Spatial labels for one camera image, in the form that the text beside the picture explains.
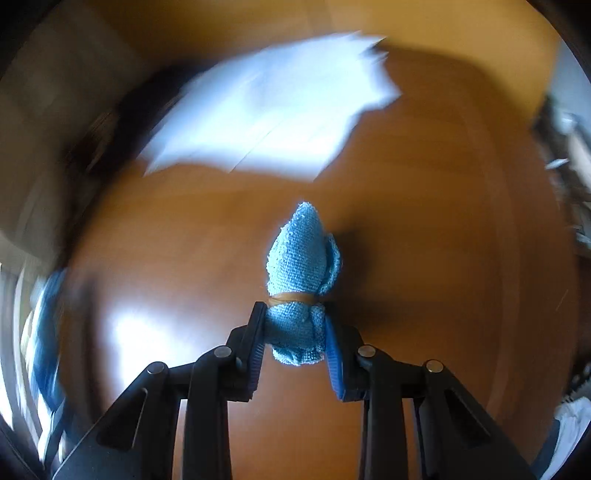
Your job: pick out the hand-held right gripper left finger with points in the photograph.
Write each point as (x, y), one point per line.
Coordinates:
(253, 341)

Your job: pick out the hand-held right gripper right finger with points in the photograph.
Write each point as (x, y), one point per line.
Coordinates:
(333, 364)

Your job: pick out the small blue cloth bundle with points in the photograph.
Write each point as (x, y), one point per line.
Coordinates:
(300, 267)

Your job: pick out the large blue towel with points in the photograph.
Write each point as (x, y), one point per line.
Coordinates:
(48, 360)

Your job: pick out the white paper sheets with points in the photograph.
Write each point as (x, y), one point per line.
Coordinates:
(272, 106)

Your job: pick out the person's clothing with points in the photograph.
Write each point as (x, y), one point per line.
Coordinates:
(570, 438)

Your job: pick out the beige curtain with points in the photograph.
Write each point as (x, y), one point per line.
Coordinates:
(51, 152)

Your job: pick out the cluttered side table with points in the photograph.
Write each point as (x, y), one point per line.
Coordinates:
(565, 152)

